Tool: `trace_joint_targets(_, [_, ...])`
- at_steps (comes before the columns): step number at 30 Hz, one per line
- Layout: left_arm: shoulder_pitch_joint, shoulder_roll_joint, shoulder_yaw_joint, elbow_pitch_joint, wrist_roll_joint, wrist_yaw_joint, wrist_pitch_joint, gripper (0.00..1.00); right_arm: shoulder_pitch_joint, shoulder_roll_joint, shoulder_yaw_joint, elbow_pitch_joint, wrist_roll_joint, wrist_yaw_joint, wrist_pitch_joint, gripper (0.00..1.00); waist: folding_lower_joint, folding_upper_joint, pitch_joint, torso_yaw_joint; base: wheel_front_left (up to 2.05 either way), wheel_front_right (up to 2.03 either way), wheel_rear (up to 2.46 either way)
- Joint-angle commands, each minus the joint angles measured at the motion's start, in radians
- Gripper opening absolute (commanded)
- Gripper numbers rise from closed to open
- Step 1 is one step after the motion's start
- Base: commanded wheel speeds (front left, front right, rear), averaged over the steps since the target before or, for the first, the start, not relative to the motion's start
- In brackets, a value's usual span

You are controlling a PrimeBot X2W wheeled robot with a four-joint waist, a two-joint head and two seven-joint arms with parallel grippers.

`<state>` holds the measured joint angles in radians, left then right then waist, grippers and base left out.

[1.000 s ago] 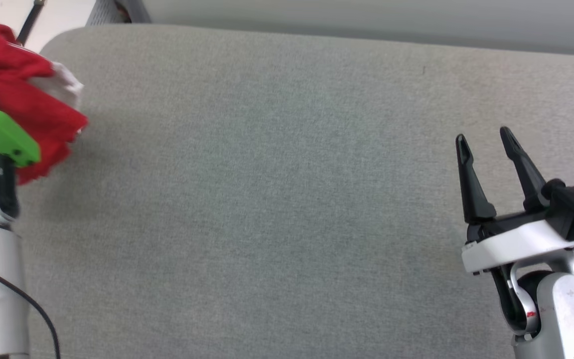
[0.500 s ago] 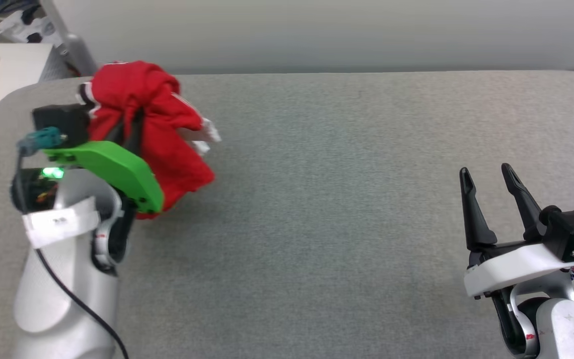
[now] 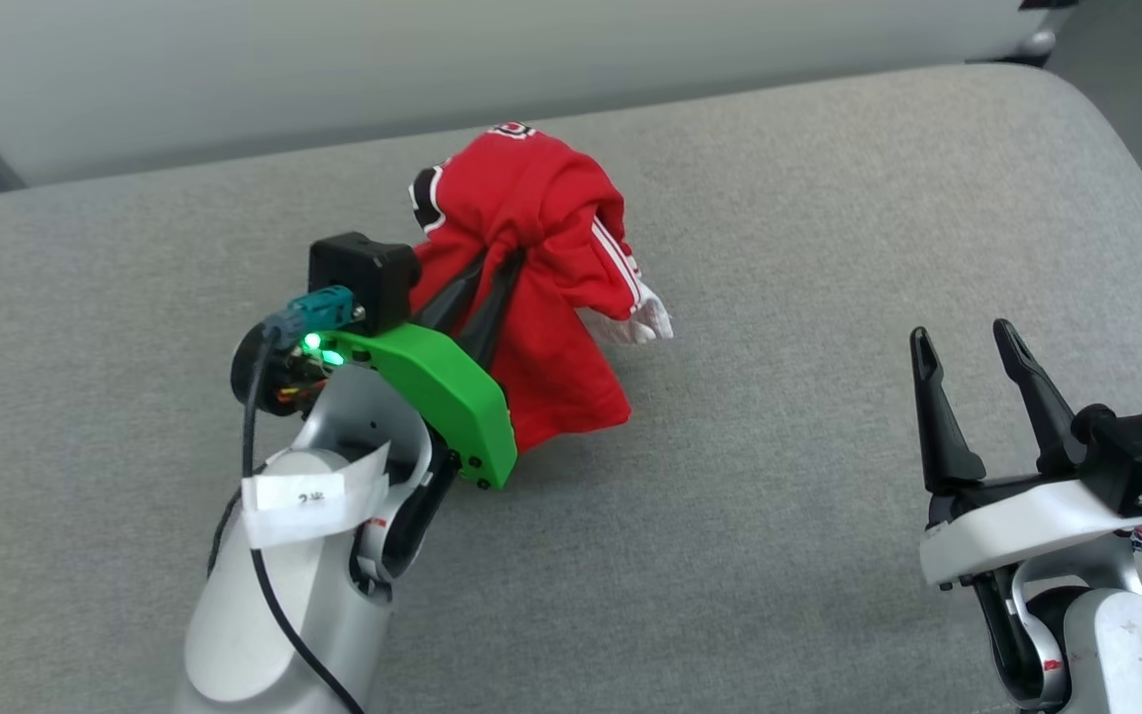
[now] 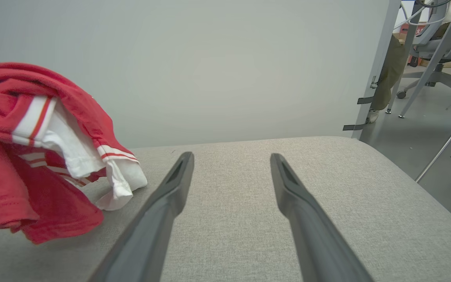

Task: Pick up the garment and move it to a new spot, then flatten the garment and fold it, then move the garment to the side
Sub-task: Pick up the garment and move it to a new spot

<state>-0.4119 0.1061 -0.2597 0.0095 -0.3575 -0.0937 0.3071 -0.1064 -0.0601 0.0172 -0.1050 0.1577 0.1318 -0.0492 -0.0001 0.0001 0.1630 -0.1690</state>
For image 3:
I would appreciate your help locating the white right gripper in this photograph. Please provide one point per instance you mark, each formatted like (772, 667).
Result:
(1017, 531)

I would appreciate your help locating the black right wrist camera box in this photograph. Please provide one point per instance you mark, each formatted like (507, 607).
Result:
(1141, 451)

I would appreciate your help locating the red and white garment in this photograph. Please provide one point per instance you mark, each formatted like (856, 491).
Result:
(531, 198)

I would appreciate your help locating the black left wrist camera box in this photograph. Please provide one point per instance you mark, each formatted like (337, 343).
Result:
(363, 273)

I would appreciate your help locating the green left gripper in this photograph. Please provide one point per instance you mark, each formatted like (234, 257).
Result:
(442, 387)

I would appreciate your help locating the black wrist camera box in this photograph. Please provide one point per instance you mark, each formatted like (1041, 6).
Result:
(363, 273)
(1141, 451)

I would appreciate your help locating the grey furniture foot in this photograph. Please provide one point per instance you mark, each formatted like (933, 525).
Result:
(1045, 42)

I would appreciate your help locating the white paper label tape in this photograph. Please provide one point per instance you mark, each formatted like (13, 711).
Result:
(303, 501)

